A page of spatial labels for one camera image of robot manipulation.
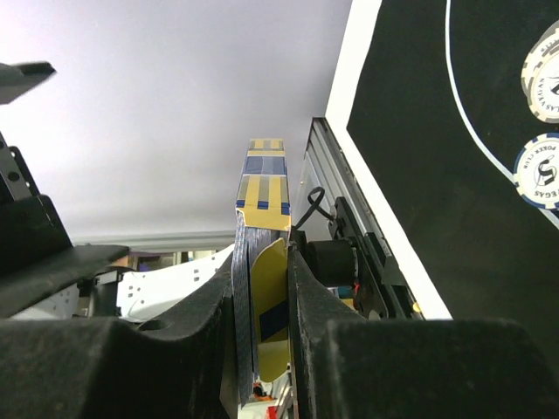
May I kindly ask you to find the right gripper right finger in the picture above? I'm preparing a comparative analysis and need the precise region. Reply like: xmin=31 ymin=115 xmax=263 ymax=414
xmin=287 ymin=248 xmax=558 ymax=418

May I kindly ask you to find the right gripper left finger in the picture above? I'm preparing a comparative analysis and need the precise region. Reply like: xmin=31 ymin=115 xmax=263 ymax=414
xmin=1 ymin=251 xmax=236 ymax=418

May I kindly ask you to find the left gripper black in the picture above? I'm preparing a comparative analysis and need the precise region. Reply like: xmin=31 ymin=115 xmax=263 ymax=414
xmin=1 ymin=142 xmax=128 ymax=319

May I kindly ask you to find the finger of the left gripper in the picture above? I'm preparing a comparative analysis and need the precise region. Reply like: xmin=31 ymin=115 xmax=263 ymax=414
xmin=1 ymin=61 xmax=56 ymax=105

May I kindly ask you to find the blue yellow card box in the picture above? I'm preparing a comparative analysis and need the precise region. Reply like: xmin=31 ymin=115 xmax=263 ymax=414
xmin=231 ymin=138 xmax=292 ymax=405

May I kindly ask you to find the blue white chip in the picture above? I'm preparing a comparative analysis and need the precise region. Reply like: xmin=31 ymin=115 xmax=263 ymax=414
xmin=513 ymin=133 xmax=558 ymax=210

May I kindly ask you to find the grey white chip bottom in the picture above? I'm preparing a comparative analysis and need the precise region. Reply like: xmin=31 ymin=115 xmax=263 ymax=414
xmin=521 ymin=22 xmax=558 ymax=124

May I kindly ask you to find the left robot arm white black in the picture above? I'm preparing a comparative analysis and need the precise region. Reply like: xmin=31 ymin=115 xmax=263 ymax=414
xmin=1 ymin=61 xmax=233 ymax=324

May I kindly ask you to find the white table board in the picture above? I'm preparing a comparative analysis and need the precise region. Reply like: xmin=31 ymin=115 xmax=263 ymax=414
xmin=325 ymin=1 xmax=452 ymax=320

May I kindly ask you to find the black poker felt mat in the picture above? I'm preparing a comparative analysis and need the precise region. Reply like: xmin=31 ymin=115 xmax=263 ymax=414
xmin=348 ymin=1 xmax=558 ymax=367

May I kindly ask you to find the aluminium mounting rail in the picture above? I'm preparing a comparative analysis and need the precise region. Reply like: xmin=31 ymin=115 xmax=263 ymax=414
xmin=293 ymin=118 xmax=423 ymax=319

